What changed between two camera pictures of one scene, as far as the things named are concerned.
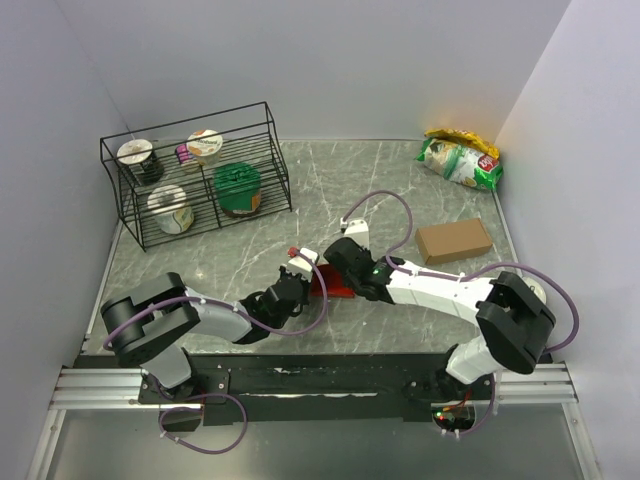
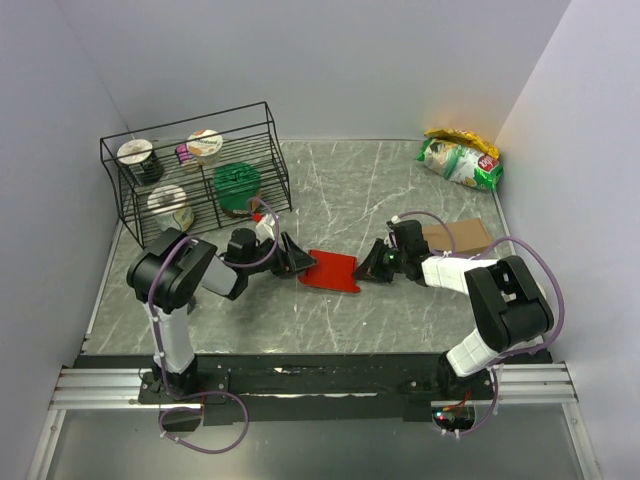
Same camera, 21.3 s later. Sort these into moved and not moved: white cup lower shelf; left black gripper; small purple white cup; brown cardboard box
Moved: left black gripper
Not moved: white cup lower shelf; brown cardboard box; small purple white cup
